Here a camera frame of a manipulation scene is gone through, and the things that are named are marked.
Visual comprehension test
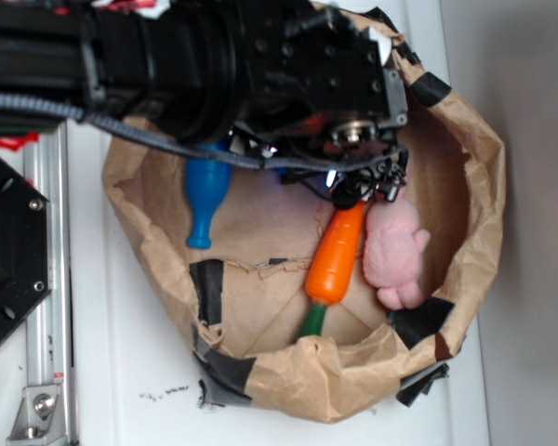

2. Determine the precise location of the blue plastic bottle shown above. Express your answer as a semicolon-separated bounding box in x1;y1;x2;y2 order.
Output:
185;158;233;249

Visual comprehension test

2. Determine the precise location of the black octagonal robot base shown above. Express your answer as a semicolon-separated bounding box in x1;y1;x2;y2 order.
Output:
0;157;50;347

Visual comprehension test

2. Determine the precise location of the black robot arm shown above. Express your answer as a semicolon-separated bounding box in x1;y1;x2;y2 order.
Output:
0;1;408;205

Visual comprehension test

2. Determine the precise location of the aluminium extrusion rail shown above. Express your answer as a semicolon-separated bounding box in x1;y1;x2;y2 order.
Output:
7;125;78;445

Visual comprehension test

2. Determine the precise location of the orange plastic carrot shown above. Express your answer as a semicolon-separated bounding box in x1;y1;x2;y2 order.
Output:
298;200;365;338

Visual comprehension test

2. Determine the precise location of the pink plush bunny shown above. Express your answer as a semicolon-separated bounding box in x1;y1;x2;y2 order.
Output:
363;195;431;310

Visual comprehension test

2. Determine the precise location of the brown paper bag bin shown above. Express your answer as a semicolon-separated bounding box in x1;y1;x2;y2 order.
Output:
102;9;506;423

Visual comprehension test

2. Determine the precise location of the metal corner bracket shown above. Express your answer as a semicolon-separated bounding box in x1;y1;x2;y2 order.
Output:
6;384;68;445

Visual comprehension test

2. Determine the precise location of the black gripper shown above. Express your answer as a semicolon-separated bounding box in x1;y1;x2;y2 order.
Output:
235;5;408;208

